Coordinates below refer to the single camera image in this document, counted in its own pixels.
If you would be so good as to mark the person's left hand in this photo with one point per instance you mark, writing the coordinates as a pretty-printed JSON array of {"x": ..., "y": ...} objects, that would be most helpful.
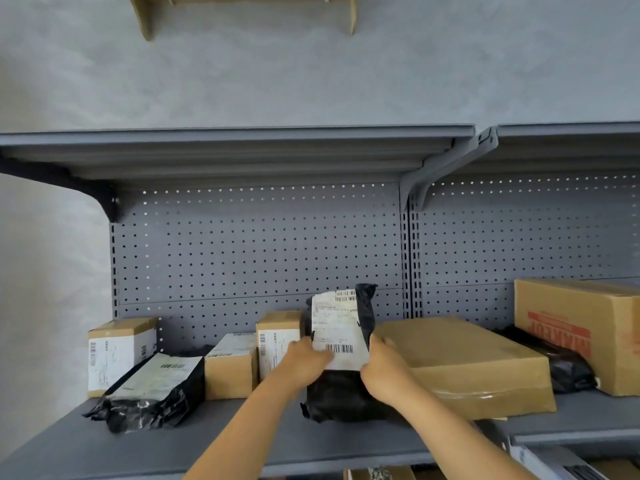
[{"x": 300, "y": 364}]

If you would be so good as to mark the person's right hand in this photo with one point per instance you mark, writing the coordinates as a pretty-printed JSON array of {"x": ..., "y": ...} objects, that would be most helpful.
[{"x": 390, "y": 374}]

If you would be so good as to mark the person's right thumb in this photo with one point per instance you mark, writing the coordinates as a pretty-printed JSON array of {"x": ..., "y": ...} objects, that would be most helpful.
[{"x": 368, "y": 359}]

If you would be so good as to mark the person's left thumb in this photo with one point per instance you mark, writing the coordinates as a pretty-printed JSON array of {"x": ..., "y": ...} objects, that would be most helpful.
[{"x": 322, "y": 362}]

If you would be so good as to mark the black mailer bag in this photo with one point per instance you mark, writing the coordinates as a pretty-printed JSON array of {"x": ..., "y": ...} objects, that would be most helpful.
[
  {"x": 150, "y": 389},
  {"x": 340, "y": 324}
]

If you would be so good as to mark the person's right forearm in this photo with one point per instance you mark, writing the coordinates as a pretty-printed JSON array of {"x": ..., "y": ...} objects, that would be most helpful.
[{"x": 450, "y": 434}]

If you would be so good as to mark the person's left forearm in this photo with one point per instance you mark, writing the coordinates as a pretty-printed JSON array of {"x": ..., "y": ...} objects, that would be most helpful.
[{"x": 240, "y": 429}]

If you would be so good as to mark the small upright cardboard box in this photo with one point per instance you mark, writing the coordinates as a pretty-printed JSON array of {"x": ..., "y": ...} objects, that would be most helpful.
[{"x": 277, "y": 339}]

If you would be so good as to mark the small low cardboard box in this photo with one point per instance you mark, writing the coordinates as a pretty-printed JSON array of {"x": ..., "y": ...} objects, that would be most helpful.
[{"x": 230, "y": 369}]

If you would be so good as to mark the large flat cardboard box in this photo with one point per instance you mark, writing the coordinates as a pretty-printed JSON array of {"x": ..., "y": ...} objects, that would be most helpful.
[{"x": 465, "y": 359}]

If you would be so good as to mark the long grey metal lower shelf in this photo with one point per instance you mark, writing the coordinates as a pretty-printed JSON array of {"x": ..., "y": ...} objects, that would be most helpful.
[{"x": 250, "y": 439}]

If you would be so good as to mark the long grey metal shelf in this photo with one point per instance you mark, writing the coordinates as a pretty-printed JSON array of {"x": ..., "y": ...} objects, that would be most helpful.
[
  {"x": 225, "y": 149},
  {"x": 250, "y": 439}
]

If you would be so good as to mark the brown carton with open flap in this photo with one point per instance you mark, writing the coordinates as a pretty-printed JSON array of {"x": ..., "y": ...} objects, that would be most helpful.
[{"x": 380, "y": 473}]

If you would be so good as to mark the wide grey pegboard panel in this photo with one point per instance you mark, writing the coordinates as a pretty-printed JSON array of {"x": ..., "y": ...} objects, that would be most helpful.
[{"x": 250, "y": 244}]

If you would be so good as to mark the black mailer bag, wide label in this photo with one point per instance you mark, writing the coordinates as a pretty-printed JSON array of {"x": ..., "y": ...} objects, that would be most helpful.
[{"x": 150, "y": 389}]

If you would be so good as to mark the plain black plastic bag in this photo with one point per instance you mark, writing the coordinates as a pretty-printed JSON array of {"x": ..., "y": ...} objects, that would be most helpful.
[{"x": 567, "y": 367}]

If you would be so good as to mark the narrow grey pegboard panel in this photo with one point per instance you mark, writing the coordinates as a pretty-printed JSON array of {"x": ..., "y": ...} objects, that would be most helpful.
[{"x": 525, "y": 229}]

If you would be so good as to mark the labelled cardboard box, white wrap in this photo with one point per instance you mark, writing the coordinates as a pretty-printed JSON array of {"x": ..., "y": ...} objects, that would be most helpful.
[{"x": 117, "y": 349}]

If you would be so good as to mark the white parcel packet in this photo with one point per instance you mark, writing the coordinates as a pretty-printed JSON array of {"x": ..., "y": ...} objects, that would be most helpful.
[{"x": 550, "y": 464}]

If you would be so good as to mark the short grey metal lower shelf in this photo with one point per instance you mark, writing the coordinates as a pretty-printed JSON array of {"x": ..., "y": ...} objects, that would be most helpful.
[{"x": 575, "y": 414}]

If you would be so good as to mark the short grey metal shelf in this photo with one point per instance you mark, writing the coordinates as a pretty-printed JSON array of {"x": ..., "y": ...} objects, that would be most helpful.
[
  {"x": 565, "y": 144},
  {"x": 575, "y": 414}
]

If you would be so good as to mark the red printed cardboard box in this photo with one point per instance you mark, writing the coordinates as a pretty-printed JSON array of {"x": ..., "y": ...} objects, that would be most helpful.
[{"x": 580, "y": 319}]

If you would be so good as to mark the long grey metal upper shelf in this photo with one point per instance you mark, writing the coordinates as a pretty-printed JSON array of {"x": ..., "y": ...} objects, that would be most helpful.
[{"x": 225, "y": 149}]

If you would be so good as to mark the short grey metal upper shelf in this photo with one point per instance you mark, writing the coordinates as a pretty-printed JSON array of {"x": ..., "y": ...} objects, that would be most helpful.
[{"x": 565, "y": 144}]

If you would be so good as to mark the grey slotted upright post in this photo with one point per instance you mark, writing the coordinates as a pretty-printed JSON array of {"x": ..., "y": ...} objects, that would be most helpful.
[{"x": 409, "y": 254}]

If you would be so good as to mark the grey shelf bracket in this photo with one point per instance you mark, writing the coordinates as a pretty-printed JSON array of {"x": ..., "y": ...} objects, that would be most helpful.
[{"x": 440, "y": 169}]

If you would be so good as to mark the black shelf bracket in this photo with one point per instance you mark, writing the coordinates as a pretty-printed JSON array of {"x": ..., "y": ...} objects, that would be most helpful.
[{"x": 75, "y": 182}]

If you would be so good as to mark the wooden wall shelf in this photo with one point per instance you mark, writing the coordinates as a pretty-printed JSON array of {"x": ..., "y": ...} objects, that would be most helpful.
[{"x": 150, "y": 14}]

